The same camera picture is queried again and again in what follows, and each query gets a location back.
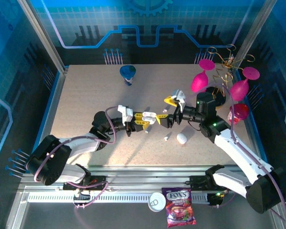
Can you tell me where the white oval plastic object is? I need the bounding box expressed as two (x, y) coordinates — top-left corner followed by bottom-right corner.
(176, 133), (188, 146)

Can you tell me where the black connector box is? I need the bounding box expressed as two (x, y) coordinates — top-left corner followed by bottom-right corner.
(207, 192), (224, 208)

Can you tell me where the purple Fox's candy bag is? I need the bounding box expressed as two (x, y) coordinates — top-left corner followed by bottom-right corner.
(161, 187), (196, 228)

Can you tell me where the aluminium frame rail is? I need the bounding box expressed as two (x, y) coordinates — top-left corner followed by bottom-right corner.
(20, 164), (281, 193)

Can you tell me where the gold wire glass rack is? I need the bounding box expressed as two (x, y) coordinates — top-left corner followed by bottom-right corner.
(204, 44), (255, 108)

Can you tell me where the aluminium frame post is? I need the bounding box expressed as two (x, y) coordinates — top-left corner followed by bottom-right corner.
(233, 0), (277, 65)
(16, 0), (69, 73)

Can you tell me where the white slotted cable duct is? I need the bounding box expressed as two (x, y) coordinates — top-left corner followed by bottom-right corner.
(27, 192), (209, 203)

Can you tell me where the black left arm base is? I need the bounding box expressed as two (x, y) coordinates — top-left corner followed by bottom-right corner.
(62, 175), (108, 191)

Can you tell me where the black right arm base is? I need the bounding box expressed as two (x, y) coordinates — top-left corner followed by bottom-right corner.
(188, 175), (233, 191)

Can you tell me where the pink lidded jelly cup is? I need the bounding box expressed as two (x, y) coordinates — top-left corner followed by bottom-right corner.
(227, 103), (250, 126)

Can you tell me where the white earbud charging case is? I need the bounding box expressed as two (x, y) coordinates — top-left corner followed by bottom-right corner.
(142, 111), (157, 125)

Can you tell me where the pink plastic wine glass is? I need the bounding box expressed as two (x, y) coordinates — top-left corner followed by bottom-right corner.
(190, 59), (215, 94)
(229, 66), (261, 101)

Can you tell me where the white pull-tab tin can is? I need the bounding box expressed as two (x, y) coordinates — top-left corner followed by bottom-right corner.
(148, 192), (167, 212)

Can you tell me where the blue white paper cup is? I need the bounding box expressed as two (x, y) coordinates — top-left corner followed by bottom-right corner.
(119, 64), (136, 86)

